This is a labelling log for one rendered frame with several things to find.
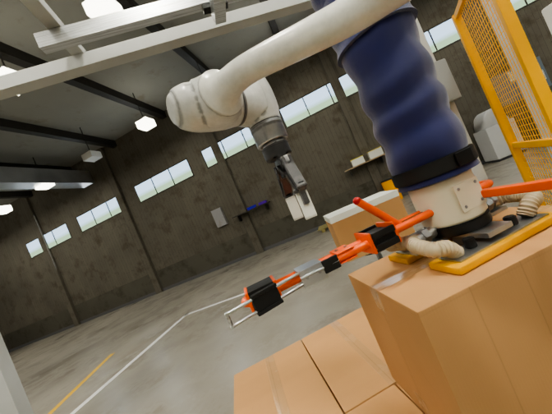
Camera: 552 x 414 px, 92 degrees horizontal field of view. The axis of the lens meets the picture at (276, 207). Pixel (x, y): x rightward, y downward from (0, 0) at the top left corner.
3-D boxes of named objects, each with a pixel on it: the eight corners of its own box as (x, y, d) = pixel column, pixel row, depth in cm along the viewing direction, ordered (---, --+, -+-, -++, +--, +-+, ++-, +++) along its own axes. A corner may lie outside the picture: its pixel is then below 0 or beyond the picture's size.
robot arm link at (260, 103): (269, 131, 79) (232, 137, 71) (248, 84, 79) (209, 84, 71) (291, 112, 70) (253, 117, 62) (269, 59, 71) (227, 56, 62)
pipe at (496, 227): (467, 211, 94) (461, 196, 94) (551, 204, 69) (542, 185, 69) (388, 251, 88) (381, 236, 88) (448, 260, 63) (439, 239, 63)
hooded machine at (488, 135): (514, 152, 795) (494, 107, 797) (531, 149, 729) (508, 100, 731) (485, 164, 815) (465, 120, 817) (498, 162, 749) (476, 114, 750)
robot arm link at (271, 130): (278, 126, 77) (286, 144, 77) (249, 136, 75) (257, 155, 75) (283, 112, 68) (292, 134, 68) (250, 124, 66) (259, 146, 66)
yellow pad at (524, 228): (523, 218, 77) (517, 203, 77) (566, 217, 67) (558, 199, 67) (430, 269, 71) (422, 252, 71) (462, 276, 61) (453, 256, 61)
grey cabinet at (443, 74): (456, 99, 192) (439, 62, 192) (462, 96, 187) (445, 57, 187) (434, 108, 189) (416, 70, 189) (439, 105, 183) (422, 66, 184)
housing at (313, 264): (320, 272, 75) (314, 258, 75) (329, 277, 68) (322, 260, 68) (298, 283, 73) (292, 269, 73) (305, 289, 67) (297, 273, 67)
